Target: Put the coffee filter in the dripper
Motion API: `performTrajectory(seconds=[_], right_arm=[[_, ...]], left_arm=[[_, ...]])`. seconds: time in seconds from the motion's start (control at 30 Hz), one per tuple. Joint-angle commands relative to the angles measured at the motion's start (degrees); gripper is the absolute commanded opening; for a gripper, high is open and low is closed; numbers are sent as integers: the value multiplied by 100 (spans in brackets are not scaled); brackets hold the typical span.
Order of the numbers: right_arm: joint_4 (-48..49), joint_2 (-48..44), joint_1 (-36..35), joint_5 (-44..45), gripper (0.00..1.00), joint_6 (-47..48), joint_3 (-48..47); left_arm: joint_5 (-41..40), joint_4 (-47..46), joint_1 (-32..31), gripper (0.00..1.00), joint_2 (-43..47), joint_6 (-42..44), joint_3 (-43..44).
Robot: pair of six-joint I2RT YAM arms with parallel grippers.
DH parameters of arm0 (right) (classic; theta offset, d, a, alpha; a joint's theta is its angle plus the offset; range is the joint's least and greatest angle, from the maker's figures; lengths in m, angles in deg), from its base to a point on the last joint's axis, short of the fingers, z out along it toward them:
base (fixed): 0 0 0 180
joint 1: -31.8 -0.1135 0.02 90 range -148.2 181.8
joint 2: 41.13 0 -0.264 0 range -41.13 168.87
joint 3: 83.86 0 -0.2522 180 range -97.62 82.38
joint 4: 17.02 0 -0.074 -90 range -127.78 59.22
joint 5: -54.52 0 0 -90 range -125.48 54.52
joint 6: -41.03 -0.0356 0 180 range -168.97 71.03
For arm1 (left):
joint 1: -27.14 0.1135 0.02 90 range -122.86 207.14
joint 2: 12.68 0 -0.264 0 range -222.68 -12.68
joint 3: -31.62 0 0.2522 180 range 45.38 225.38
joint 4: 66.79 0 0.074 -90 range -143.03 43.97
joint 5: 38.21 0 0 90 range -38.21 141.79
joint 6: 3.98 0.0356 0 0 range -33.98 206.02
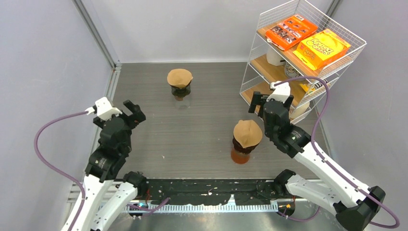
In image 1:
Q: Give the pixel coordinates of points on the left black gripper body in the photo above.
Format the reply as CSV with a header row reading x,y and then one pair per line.
x,y
127,146

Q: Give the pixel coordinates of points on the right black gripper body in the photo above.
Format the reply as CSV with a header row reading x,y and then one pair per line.
x,y
267,132

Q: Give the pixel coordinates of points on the brown paper coffee filter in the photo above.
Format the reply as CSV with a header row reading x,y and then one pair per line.
x,y
247,133

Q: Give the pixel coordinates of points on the amber brown coffee dripper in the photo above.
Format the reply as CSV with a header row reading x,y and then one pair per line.
x,y
240,149

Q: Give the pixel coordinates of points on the dark green coffee dripper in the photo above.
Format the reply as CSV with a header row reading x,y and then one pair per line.
x,y
181,92

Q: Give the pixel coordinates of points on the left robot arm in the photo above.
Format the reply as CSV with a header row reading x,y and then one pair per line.
x,y
89,213

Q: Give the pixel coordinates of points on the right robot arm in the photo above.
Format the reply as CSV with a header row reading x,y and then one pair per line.
x,y
353,203

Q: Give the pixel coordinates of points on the cream lettered bottle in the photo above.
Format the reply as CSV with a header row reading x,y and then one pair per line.
x,y
298,111

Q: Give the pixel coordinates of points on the white ceramic mug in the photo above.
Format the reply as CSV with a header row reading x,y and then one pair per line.
x,y
274,58

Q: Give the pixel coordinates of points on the yellow black snack packet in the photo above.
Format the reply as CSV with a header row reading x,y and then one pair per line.
x,y
310,88

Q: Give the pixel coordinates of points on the clear glass beaker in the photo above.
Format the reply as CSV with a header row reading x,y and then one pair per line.
x,y
182,102

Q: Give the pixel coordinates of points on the orange glass carafe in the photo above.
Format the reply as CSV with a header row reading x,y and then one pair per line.
x,y
239,158

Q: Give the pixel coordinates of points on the orange snack box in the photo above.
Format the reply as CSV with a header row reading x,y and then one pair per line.
x,y
289,32

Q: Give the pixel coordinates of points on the yellow snack box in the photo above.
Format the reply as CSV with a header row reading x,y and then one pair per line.
x,y
321,49

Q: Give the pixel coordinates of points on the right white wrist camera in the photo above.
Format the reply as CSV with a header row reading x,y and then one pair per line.
x,y
280,91

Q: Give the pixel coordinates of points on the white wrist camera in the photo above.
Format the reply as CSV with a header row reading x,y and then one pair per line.
x,y
104,109
280,91

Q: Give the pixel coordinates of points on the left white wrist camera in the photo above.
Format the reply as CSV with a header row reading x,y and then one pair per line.
x,y
104,109

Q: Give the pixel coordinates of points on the white wire shelf rack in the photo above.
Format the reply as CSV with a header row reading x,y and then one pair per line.
x,y
259,73

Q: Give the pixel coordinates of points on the aluminium frame rail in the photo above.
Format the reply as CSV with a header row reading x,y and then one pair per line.
x,y
229,207

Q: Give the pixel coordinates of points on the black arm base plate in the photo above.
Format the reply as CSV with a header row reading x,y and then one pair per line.
x,y
212,191

